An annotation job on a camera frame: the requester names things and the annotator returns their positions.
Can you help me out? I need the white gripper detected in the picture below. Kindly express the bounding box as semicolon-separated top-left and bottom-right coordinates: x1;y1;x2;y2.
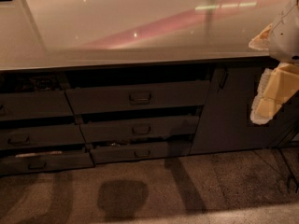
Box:
249;0;299;125

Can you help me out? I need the dark drawer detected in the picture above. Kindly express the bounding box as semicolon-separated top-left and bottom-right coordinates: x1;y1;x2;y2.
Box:
65;80;210;114
0;124;84;150
0;152;93;175
90;140;192;164
0;91;72;121
80;116;199;143

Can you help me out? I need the dark cabinet door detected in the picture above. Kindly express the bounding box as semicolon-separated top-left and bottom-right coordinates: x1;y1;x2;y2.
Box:
191;67;299;154

